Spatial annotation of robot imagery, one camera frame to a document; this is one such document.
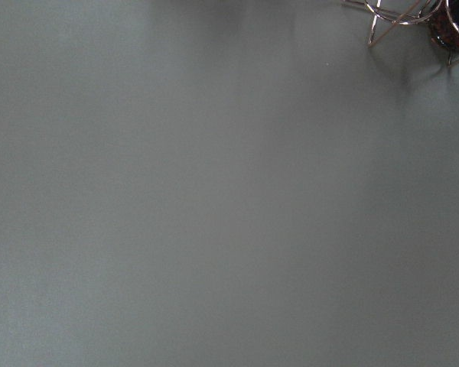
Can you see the copper wire bottle rack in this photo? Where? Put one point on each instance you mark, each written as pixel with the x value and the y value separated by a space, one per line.
pixel 385 20

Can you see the tea bottle in rack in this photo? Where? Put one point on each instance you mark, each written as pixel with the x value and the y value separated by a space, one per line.
pixel 444 25

